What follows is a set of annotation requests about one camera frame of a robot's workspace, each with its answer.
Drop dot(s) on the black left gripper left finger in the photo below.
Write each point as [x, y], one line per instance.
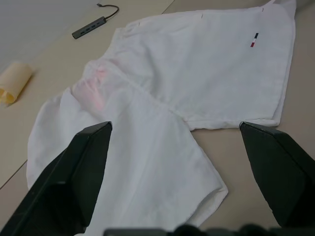
[66, 182]

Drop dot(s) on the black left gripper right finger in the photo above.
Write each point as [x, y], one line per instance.
[283, 177]

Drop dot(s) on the pale yellow paper roll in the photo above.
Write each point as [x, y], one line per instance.
[14, 81]

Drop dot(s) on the white shorts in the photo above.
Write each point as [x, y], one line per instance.
[192, 73]

